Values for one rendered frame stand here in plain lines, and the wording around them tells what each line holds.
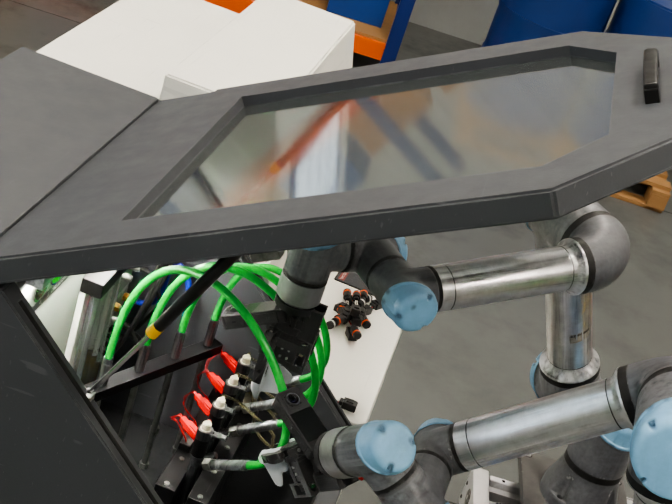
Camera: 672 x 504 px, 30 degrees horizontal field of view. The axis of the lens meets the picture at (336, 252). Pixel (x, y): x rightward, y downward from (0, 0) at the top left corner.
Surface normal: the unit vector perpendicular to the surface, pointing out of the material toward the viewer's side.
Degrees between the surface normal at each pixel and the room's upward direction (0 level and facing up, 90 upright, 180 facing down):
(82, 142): 0
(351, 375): 0
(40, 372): 90
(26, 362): 90
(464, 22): 90
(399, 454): 45
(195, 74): 0
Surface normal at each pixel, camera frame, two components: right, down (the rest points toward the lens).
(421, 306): 0.40, 0.54
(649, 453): -0.27, 0.26
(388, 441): 0.53, -0.19
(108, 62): 0.29, -0.84
